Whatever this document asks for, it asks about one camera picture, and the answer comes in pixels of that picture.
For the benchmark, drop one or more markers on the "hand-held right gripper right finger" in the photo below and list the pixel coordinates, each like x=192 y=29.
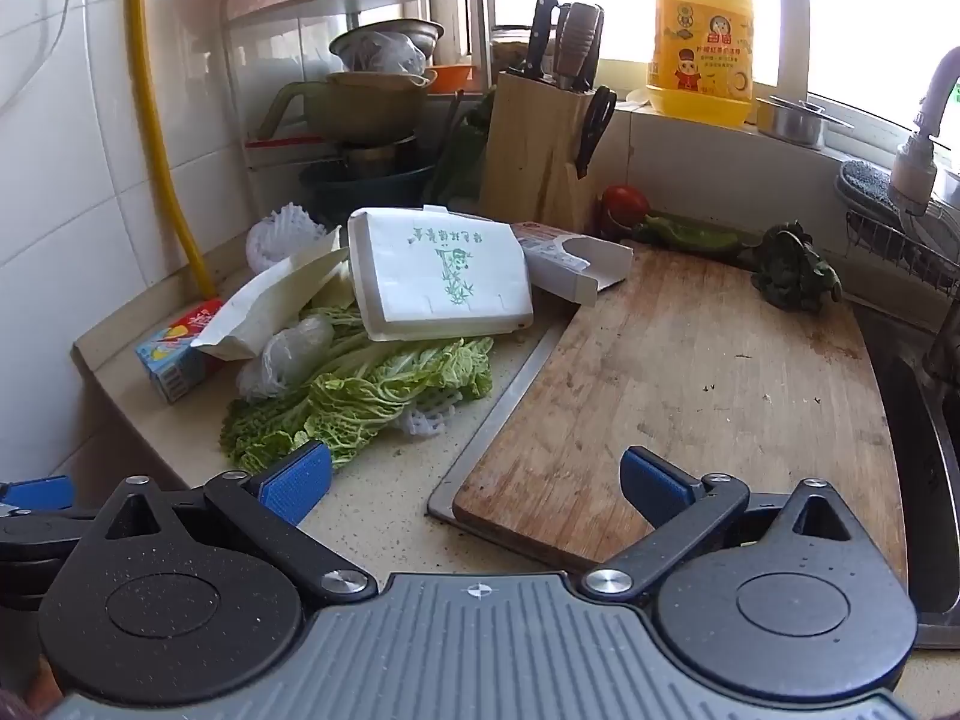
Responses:
x=654 y=491

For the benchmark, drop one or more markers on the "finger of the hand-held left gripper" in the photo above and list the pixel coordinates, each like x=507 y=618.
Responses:
x=37 y=493

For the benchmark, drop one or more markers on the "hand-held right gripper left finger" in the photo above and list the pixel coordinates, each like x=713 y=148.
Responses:
x=296 y=481

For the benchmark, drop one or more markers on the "napa cabbage leaves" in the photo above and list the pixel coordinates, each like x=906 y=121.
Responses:
x=360 y=397

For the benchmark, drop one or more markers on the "clear plastic bag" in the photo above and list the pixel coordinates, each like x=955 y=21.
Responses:
x=289 y=352

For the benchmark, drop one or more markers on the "red blue juice carton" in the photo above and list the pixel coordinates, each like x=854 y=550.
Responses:
x=169 y=360

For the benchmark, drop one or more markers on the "white paper bag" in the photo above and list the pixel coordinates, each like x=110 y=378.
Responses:
x=255 y=307

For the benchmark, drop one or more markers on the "torn orange white cardboard box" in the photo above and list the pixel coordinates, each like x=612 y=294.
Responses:
x=577 y=270

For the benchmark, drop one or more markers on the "large white foam fruit net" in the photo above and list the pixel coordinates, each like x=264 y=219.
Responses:
x=281 y=236

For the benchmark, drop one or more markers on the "white foam food box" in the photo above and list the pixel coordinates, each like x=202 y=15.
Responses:
x=442 y=277

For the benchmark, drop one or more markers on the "wooden cutting board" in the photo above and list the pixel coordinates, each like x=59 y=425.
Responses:
x=675 y=390

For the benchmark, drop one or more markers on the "dark leafy vegetable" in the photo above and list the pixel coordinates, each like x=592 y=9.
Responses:
x=787 y=270

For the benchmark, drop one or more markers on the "green pepper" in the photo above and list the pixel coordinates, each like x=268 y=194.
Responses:
x=690 y=232

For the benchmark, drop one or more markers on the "steel sink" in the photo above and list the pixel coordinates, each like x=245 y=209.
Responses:
x=937 y=465

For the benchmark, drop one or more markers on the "red tomato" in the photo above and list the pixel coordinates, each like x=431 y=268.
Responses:
x=626 y=206

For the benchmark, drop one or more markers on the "teal basin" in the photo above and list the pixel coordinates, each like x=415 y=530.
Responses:
x=360 y=195

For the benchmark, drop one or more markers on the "steel pot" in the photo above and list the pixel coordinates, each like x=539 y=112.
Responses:
x=375 y=157

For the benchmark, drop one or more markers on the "red stick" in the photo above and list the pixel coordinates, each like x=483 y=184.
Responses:
x=285 y=142

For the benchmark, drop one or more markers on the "wooden knife block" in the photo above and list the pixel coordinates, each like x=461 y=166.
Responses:
x=525 y=157

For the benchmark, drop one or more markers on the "black scissors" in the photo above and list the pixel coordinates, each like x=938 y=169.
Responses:
x=596 y=127

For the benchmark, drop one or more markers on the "long green vegetable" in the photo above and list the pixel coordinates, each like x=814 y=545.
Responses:
x=465 y=150

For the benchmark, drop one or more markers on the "grey sponge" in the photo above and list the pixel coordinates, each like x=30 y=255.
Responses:
x=862 y=180

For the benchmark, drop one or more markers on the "small steel pan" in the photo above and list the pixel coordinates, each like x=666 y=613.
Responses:
x=787 y=124

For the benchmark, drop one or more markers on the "white faucet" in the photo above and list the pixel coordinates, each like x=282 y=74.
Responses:
x=915 y=165

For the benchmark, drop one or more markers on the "orange bowl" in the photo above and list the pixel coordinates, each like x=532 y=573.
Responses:
x=450 y=76

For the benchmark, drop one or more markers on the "grey plastic bag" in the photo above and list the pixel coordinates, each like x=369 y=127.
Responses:
x=382 y=52

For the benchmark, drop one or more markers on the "yellow detergent bottle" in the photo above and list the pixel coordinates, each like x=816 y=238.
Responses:
x=697 y=52

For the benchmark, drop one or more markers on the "glass jar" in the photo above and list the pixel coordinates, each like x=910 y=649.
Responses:
x=510 y=49

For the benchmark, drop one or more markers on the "steel bowl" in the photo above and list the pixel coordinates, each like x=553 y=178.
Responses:
x=424 y=34

